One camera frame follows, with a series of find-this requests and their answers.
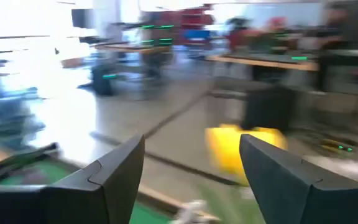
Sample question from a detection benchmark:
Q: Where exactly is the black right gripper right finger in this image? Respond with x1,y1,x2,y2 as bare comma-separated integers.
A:
239,134,358,224

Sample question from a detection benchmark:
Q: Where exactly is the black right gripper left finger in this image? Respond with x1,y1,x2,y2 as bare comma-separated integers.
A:
0,134,146,224

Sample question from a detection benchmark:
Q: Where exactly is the green table mat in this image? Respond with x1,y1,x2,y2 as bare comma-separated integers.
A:
0,158,173,224

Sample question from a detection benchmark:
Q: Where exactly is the black floor box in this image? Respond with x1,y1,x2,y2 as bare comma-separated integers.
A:
243,85,295,133

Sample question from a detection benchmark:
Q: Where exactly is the person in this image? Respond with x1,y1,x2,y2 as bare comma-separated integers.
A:
259,17,295,54
317,2,354,91

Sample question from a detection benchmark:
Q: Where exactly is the red storage rack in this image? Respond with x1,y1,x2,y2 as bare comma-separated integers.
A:
178,4,216,44

